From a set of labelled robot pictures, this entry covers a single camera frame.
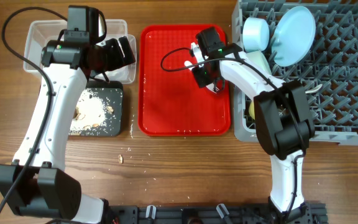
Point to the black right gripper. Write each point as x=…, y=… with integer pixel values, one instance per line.
x=199, y=78

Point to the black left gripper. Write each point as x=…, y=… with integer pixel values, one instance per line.
x=119, y=60

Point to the green plastic bowl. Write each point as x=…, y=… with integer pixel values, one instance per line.
x=258, y=58

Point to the yellow plastic cup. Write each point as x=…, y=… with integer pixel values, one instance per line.
x=252, y=110

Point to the light blue plastic bowl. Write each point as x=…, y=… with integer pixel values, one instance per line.
x=255, y=34

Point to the rice and food scraps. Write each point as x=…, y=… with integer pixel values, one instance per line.
x=98, y=113

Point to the light blue plastic plate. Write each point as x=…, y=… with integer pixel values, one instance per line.
x=293, y=36

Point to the cream plastic spoon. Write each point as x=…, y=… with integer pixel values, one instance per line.
x=314, y=90

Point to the pink plastic fork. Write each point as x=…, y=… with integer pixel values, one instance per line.
x=213, y=88

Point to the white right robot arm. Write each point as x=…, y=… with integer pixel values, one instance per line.
x=283, y=121

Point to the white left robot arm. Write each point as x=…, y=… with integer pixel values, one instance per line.
x=35, y=183

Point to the black food waste tray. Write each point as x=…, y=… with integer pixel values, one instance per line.
x=65, y=106

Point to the clear plastic waste bin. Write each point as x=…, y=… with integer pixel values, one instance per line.
x=41, y=32

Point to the grey dishwasher rack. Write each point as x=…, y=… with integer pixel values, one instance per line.
x=331, y=65

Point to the red plastic tray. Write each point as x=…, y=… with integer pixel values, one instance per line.
x=170, y=101

